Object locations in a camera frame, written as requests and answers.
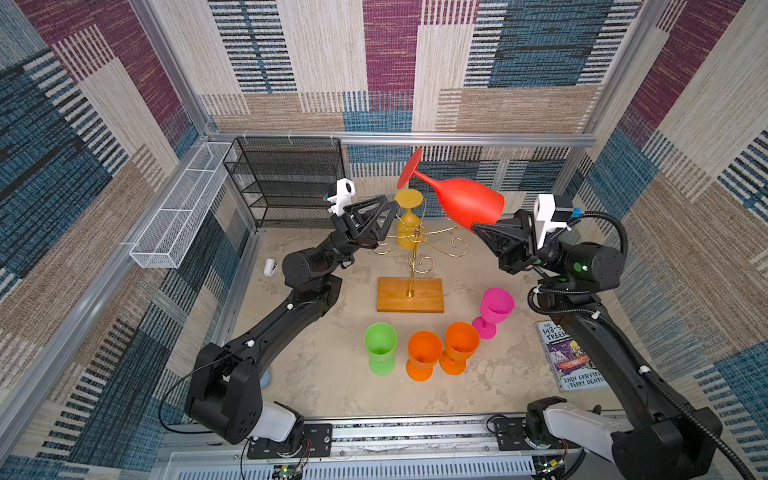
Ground small white object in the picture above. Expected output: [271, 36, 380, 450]
[263, 258, 277, 278]

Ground small orange wine glass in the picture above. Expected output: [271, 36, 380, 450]
[406, 331, 443, 382]

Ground pink wine glass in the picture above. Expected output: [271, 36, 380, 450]
[471, 288, 515, 340]

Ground black mesh shelf rack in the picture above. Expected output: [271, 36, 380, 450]
[223, 137, 346, 229]

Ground large orange wine glass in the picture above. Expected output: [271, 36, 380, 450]
[439, 322, 480, 376]

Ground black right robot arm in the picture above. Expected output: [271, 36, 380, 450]
[471, 210, 754, 479]

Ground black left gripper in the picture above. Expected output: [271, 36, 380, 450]
[311, 208, 392, 284]

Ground printed booklet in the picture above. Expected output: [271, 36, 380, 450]
[536, 320, 608, 392]

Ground white wire basket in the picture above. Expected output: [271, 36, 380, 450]
[130, 142, 233, 269]

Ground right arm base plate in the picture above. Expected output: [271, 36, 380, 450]
[490, 416, 534, 452]

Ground yellow wine glass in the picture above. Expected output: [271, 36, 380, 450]
[395, 189, 424, 251]

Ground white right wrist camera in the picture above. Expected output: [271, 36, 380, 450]
[533, 194, 582, 249]

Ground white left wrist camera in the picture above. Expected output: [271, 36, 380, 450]
[325, 178, 356, 216]

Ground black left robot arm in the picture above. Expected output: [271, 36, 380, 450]
[185, 196, 399, 452]

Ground gold wire wine glass rack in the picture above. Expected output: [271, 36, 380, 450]
[376, 219, 468, 314]

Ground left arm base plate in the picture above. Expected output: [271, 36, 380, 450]
[246, 423, 333, 460]

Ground red wine glass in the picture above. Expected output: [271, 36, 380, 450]
[397, 148, 505, 230]

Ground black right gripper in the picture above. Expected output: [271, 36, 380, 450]
[471, 210, 571, 277]

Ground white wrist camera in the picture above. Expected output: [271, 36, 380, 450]
[533, 194, 582, 249]
[325, 178, 356, 216]

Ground green wine glass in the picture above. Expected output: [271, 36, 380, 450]
[364, 323, 398, 376]

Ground light blue oval object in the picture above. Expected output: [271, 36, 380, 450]
[260, 368, 272, 390]

